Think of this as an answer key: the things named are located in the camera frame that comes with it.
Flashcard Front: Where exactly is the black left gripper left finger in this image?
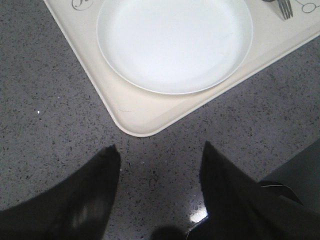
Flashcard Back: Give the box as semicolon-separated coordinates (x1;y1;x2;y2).
0;145;121;240

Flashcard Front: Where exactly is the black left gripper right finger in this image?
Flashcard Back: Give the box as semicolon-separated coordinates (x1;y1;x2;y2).
199;141;320;240

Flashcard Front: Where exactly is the white round plate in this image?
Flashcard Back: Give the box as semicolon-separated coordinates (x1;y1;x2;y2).
96;0;253;95

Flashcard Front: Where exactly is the silver metal fork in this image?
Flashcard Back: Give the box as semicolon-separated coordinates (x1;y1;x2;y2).
262;0;294;21

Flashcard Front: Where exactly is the cream rabbit serving tray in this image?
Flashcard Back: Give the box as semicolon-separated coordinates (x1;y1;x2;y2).
45;0;320;137

